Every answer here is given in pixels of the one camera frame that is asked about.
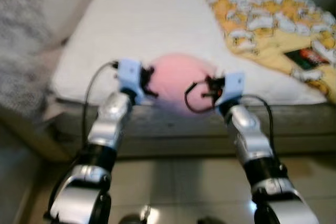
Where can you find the pink pillow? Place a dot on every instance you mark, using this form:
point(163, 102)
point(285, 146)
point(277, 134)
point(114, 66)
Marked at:
point(176, 82)

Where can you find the yellow cartoon egg blanket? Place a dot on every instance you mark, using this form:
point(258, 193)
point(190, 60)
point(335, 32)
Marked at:
point(252, 14)

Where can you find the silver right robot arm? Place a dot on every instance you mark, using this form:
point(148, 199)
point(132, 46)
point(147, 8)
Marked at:
point(247, 135)

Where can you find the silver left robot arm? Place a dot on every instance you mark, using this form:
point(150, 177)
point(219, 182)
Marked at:
point(110, 124)

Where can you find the white quilted mattress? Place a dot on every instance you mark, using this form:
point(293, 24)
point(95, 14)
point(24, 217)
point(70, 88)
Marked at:
point(157, 24)

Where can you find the left robot leg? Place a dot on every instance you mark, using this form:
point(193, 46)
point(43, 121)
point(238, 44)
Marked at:
point(134, 216)

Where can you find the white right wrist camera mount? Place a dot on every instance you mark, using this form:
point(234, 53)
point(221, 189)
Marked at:
point(232, 87)

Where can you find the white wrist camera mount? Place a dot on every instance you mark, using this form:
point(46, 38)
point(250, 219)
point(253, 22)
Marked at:
point(129, 77)
point(232, 87)

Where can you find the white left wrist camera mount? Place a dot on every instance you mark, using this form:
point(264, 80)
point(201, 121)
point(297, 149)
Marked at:
point(129, 77)

